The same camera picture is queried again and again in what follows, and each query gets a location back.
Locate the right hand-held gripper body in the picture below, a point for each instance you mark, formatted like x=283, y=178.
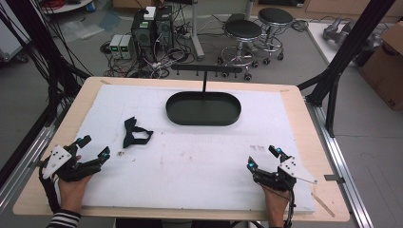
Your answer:
x=278, y=180

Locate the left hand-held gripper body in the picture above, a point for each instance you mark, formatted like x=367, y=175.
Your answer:
x=58, y=158

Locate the person's right hand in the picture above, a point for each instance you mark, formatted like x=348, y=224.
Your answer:
x=277, y=205

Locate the person's left hand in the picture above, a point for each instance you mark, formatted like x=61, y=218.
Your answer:
x=72, y=194

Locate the black bow tie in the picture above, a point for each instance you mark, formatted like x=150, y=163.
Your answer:
x=130, y=136

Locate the thin wooden stick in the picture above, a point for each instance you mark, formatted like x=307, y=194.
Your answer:
x=323, y=205

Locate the white foam mat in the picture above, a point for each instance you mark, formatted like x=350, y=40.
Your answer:
x=190, y=164

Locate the black oval tray hanger stand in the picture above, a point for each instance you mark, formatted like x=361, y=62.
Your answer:
x=202, y=109

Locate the white power supply box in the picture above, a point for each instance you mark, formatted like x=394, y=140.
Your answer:
x=115, y=46
x=126, y=46

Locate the white wheeled case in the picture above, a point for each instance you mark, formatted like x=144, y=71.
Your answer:
x=11, y=41

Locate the black computer tower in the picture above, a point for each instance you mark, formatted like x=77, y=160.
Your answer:
x=142, y=31
x=164, y=28

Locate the black round stool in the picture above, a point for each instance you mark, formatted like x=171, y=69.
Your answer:
x=275, y=15
x=243, y=30

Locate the brown cardboard box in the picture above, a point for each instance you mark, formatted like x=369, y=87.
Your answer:
x=385, y=69

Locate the round white table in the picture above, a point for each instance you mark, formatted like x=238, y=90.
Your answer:
x=66, y=4

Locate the grey desk leg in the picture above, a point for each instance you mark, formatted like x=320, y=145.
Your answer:
x=197, y=31

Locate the small white box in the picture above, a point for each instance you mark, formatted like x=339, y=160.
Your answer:
x=149, y=12

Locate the aluminium rail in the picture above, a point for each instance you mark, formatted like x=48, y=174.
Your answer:
x=342, y=158
x=28, y=158

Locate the grey metal bracket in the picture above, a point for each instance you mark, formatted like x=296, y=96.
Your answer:
x=333, y=179

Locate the black metal frame post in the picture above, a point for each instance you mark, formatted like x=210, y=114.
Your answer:
x=345, y=53

